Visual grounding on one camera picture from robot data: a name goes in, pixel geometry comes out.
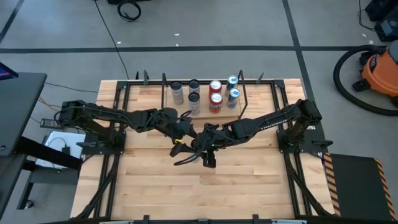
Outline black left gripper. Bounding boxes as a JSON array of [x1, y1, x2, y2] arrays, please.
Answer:
[[169, 116, 198, 157]]

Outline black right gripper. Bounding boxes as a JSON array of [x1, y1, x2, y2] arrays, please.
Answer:
[[173, 123, 233, 166]]

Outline white Celsius can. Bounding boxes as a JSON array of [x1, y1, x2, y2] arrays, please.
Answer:
[[188, 78, 201, 94], [187, 91, 201, 116]]

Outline red Fanta strawberry can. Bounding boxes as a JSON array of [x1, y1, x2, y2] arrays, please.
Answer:
[[208, 80, 223, 96], [208, 92, 224, 114]]

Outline white paper sheet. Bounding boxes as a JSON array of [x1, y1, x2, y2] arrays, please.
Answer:
[[35, 130, 86, 170]]

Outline black power brick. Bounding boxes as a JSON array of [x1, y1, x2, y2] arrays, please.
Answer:
[[40, 118, 65, 129]]

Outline black desk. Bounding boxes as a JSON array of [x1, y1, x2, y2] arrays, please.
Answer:
[[0, 72, 83, 215]]

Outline orange shop vacuum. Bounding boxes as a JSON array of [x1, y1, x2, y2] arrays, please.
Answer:
[[353, 40, 398, 108], [333, 44, 398, 117]]

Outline black mat hazard stripes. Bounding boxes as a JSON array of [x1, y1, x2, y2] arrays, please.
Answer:
[[323, 152, 398, 222]]

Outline dark laptop screen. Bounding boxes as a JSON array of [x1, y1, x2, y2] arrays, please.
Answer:
[[0, 62, 19, 81]]

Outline black equipment cases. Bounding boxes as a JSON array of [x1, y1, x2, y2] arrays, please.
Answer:
[[365, 0, 398, 43]]

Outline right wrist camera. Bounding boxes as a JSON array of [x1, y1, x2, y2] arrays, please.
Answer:
[[203, 152, 218, 169]]

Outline wooden shelf black wire frame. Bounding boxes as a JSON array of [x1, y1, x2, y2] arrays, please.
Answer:
[[159, 73, 249, 124]]

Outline black aluminium table frame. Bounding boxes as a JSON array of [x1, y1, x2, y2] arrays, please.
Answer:
[[74, 79, 336, 224]]

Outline black floor cable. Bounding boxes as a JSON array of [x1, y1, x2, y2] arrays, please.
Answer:
[[94, 0, 130, 79]]

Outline coiled black cable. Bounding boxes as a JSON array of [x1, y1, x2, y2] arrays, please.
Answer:
[[116, 0, 142, 22]]

